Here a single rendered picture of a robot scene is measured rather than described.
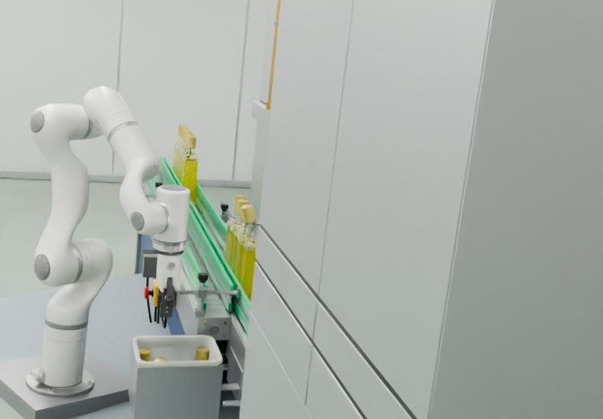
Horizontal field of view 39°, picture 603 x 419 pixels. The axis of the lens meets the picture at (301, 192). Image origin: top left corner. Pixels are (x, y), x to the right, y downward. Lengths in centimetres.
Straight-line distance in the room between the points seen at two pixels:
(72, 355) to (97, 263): 27
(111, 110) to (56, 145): 20
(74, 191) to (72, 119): 19
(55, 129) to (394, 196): 156
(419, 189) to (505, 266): 12
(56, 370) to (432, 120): 185
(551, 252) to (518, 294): 5
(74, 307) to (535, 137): 185
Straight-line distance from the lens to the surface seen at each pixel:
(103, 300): 333
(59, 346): 249
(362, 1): 103
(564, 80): 78
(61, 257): 237
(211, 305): 250
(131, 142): 221
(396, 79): 91
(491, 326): 81
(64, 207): 240
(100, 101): 227
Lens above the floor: 195
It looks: 13 degrees down
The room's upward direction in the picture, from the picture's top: 6 degrees clockwise
